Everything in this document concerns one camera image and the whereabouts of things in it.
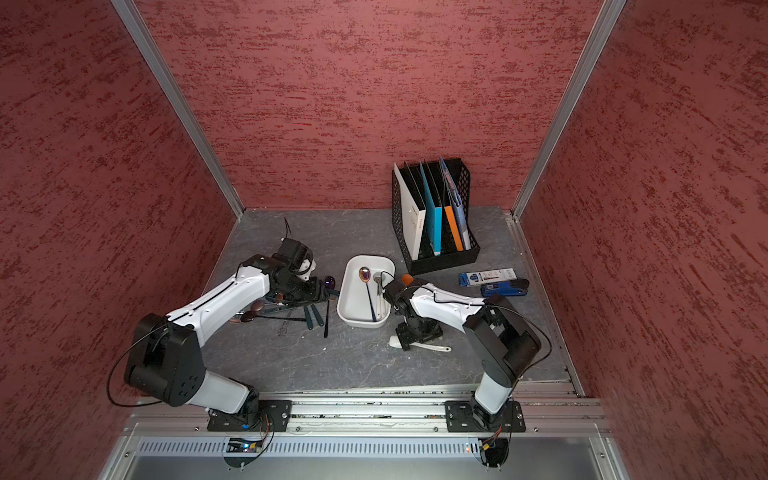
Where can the aluminium corner post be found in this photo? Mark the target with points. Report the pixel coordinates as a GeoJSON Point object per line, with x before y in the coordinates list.
{"type": "Point", "coordinates": [601, 30]}
{"type": "Point", "coordinates": [138, 30]}

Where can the right aluminium corner post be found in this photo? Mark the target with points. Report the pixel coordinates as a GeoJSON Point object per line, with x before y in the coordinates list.
{"type": "Point", "coordinates": [601, 30]}

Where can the orange folder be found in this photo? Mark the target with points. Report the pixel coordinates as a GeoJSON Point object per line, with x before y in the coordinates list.
{"type": "Point", "coordinates": [453, 227]}

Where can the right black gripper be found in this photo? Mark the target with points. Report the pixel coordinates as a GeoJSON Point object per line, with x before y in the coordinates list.
{"type": "Point", "coordinates": [434, 330]}

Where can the aluminium front rail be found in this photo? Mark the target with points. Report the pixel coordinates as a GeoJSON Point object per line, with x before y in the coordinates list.
{"type": "Point", "coordinates": [382, 414]}

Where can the dark blue handled spoon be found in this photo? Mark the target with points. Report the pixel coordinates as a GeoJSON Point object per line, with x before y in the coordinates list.
{"type": "Point", "coordinates": [366, 276]}

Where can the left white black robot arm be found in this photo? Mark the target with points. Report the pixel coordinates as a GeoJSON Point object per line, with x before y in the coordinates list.
{"type": "Point", "coordinates": [165, 360]}

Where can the copper rose gold spoon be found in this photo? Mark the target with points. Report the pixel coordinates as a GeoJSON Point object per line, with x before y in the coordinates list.
{"type": "Point", "coordinates": [249, 316]}

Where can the left aluminium corner post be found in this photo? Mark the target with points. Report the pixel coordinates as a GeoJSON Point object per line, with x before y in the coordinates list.
{"type": "Point", "coordinates": [138, 30]}

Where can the black mesh file holder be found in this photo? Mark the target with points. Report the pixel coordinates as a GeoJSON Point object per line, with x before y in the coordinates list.
{"type": "Point", "coordinates": [450, 257]}

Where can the teal folder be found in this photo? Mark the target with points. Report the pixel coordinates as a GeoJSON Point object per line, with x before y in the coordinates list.
{"type": "Point", "coordinates": [434, 208]}

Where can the steel spoon white handle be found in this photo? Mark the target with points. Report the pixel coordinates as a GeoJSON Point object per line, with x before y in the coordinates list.
{"type": "Point", "coordinates": [380, 302]}

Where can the white folder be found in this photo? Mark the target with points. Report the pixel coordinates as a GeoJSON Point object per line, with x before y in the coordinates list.
{"type": "Point", "coordinates": [412, 213]}

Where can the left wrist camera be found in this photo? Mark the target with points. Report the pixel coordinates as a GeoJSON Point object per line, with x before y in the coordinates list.
{"type": "Point", "coordinates": [296, 256]}

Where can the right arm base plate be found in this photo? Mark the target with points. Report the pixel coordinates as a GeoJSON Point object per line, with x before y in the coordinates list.
{"type": "Point", "coordinates": [468, 416]}

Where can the ornate silver spoon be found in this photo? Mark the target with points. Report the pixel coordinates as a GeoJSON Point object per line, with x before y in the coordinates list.
{"type": "Point", "coordinates": [284, 327]}

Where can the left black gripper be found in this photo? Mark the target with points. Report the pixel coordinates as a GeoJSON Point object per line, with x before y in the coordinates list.
{"type": "Point", "coordinates": [315, 292]}

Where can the white rectangular storage box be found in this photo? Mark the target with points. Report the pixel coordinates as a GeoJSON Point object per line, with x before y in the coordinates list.
{"type": "Point", "coordinates": [361, 302]}

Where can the blue white flat box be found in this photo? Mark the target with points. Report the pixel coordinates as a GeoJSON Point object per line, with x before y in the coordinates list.
{"type": "Point", "coordinates": [469, 279]}

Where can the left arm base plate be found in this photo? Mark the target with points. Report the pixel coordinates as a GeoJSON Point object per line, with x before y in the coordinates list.
{"type": "Point", "coordinates": [254, 416]}

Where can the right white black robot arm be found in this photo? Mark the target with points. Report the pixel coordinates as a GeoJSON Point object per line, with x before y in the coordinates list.
{"type": "Point", "coordinates": [504, 341]}

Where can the blue folder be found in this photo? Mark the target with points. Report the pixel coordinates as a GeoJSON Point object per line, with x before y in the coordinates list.
{"type": "Point", "coordinates": [457, 205]}

